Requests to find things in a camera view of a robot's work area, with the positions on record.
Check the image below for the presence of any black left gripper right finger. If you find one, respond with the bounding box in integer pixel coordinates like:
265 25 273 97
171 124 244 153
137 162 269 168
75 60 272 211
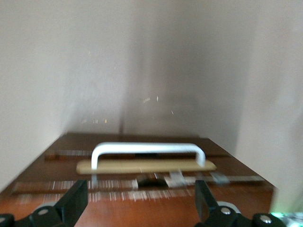
195 180 252 227

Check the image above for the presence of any wooden drawer with white handle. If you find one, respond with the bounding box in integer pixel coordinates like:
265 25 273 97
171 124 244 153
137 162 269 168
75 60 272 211
11 141 265 191

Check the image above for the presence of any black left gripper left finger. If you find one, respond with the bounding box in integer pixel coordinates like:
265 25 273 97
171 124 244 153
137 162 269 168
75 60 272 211
14 179 89 227

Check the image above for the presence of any dark brown wooden cabinet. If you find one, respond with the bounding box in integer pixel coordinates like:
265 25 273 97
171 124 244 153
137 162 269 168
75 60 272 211
0 133 278 227

